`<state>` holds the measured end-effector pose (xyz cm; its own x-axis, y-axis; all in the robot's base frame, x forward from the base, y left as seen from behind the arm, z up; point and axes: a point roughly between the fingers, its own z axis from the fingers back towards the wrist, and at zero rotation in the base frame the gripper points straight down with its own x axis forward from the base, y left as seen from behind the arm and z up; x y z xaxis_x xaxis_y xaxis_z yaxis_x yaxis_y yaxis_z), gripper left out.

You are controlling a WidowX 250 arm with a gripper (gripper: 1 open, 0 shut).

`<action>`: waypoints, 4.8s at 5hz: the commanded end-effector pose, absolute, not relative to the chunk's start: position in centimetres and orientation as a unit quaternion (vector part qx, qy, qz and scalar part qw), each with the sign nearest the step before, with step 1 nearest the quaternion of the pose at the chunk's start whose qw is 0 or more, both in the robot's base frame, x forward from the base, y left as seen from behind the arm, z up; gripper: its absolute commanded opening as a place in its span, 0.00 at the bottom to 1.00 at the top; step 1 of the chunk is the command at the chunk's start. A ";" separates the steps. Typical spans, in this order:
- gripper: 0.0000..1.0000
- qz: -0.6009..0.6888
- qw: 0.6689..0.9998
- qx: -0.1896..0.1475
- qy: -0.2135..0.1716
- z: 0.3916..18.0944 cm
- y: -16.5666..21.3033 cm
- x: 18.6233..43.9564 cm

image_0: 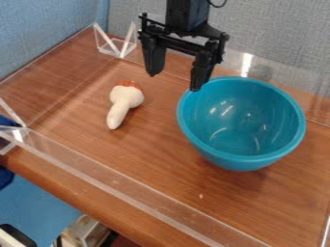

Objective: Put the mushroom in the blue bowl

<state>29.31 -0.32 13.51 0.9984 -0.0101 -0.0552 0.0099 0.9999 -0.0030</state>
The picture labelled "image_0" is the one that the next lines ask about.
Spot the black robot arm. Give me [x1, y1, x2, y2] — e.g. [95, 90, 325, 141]
[138, 0, 230, 92]

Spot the clear acrylic barrier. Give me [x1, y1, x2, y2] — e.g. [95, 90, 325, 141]
[0, 29, 330, 247]

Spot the white toy mushroom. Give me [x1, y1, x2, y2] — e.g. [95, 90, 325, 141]
[107, 80, 145, 129]

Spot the clear acrylic corner bracket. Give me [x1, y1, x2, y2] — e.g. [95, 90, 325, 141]
[93, 22, 137, 59]

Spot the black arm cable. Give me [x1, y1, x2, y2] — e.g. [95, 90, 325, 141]
[206, 0, 229, 9]

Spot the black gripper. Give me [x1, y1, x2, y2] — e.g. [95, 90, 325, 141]
[138, 13, 230, 92]

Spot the blue object at left edge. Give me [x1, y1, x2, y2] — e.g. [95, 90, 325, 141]
[0, 114, 21, 191]

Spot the white frame under table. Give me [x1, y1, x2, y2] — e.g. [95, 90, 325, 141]
[51, 214, 111, 247]

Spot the blue plastic bowl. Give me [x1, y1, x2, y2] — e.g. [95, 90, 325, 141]
[177, 76, 308, 172]

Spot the black white object below table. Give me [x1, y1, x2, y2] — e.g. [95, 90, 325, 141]
[0, 224, 38, 247]

